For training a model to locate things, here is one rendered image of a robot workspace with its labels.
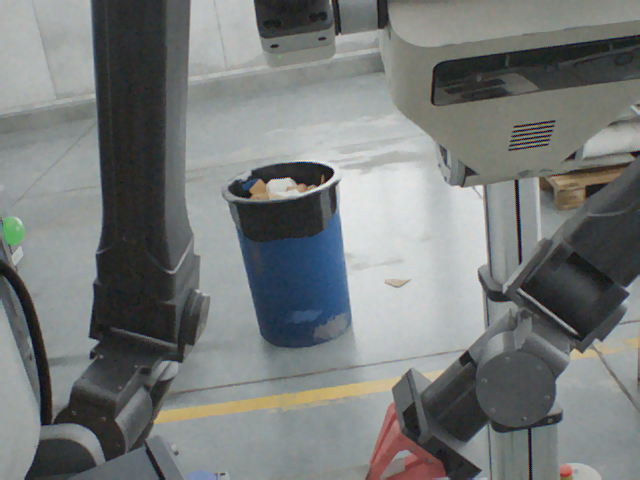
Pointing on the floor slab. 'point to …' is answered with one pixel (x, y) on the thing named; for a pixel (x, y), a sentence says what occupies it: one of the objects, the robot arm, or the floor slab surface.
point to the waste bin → (293, 253)
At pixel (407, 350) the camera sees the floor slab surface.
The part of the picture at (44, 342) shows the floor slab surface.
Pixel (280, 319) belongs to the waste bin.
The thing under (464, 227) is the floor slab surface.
